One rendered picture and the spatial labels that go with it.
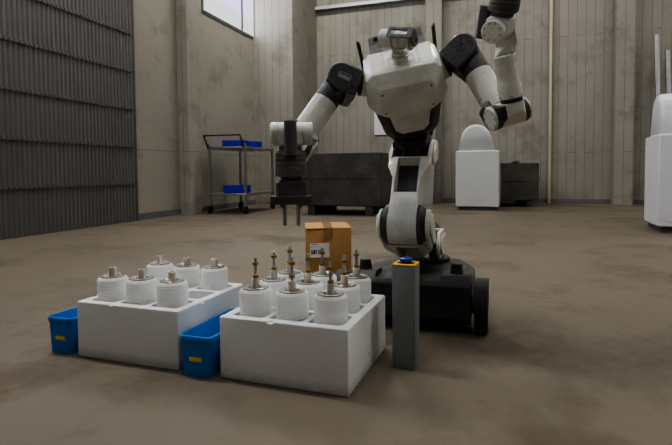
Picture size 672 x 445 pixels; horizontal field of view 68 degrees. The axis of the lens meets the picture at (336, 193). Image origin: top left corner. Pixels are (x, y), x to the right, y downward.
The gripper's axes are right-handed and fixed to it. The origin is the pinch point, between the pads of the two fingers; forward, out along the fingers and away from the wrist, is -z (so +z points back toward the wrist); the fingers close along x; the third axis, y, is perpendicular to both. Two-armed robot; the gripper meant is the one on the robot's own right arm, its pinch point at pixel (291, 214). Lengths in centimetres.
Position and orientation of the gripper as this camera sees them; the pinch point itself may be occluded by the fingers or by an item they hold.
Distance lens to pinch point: 143.6
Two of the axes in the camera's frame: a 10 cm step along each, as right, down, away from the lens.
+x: 9.8, -0.2, 1.8
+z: -0.1, -10.0, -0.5
